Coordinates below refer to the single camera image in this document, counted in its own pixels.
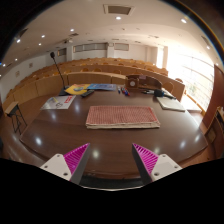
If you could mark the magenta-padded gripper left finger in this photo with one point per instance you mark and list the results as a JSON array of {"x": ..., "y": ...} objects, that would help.
[{"x": 77, "y": 158}]

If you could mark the red white checkered towel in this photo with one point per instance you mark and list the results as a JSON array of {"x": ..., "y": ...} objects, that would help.
[{"x": 121, "y": 116}]

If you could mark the wooden shelf unit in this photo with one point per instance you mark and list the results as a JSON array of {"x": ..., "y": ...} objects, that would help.
[{"x": 216, "y": 128}]

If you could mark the black handheld microphone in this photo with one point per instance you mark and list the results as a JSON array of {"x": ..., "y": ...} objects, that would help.
[{"x": 160, "y": 93}]

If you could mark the recessed ceiling lights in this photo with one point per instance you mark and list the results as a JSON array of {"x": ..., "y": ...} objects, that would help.
[{"x": 118, "y": 17}]

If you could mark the rows of wooden lecture seats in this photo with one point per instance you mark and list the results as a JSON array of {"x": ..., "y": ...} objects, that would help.
[{"x": 50, "y": 83}]

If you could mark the square ceiling air vent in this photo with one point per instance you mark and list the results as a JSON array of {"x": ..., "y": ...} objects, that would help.
[{"x": 118, "y": 9}]

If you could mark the large bright window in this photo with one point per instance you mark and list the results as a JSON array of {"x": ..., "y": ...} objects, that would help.
[{"x": 193, "y": 76}]

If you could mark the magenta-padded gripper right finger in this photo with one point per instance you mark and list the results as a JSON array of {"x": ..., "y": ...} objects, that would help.
[{"x": 146, "y": 159}]

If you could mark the red whiteboard marker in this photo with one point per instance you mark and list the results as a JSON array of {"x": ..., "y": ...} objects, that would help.
[
  {"x": 128, "y": 93},
  {"x": 122, "y": 90}
]

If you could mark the white closed book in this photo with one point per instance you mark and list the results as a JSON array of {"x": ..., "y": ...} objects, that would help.
[{"x": 170, "y": 104}]

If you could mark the blue whiteboard marker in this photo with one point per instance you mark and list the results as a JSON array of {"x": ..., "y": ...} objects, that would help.
[
  {"x": 118, "y": 89},
  {"x": 125, "y": 91}
]

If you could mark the small wooden side desk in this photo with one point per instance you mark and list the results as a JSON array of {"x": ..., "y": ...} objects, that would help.
[{"x": 11, "y": 108}]

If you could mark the white printed poster sheet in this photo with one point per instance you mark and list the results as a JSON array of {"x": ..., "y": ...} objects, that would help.
[{"x": 58, "y": 102}]

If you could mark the black remote control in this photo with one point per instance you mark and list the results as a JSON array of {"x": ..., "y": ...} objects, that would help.
[{"x": 87, "y": 93}]

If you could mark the black gooseneck desk microphone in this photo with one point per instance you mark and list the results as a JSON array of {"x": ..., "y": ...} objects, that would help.
[{"x": 60, "y": 74}]

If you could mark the wooden desk organizer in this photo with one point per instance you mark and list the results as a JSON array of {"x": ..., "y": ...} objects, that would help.
[{"x": 143, "y": 81}]

